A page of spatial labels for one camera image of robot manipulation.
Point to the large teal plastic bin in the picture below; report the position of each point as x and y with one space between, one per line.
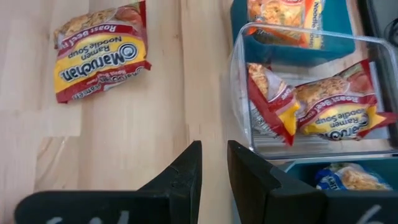
301 177

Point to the orange Maruchan ramen packet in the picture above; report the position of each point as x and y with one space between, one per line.
280 12

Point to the small teal plastic bin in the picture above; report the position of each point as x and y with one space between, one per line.
337 18

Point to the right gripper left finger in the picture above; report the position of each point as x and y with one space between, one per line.
174 193

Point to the blue Maruchan ramen packet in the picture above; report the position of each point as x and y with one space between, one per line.
351 179

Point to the clear plastic bin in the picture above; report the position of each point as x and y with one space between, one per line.
280 147

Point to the red Maruchan ramen packet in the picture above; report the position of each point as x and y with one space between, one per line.
273 102
339 115
99 59

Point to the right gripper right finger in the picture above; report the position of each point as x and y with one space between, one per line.
280 202

